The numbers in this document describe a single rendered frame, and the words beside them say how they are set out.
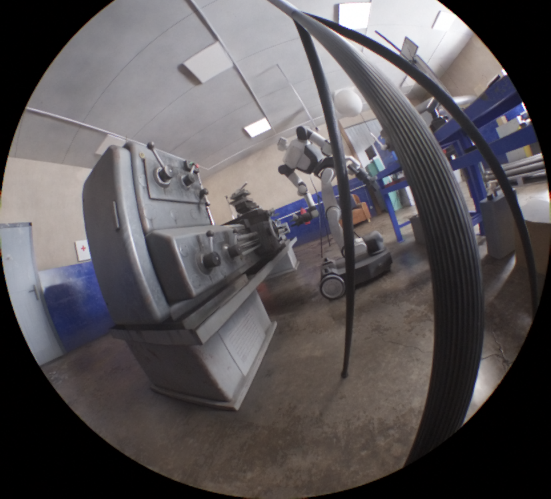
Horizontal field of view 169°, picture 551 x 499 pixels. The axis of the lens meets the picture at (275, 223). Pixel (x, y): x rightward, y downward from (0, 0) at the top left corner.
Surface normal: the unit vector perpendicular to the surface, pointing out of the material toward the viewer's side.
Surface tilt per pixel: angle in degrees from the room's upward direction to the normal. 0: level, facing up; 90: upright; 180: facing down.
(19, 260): 90
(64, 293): 90
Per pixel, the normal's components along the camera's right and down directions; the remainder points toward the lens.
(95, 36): 0.36, 0.93
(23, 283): 0.91, -0.36
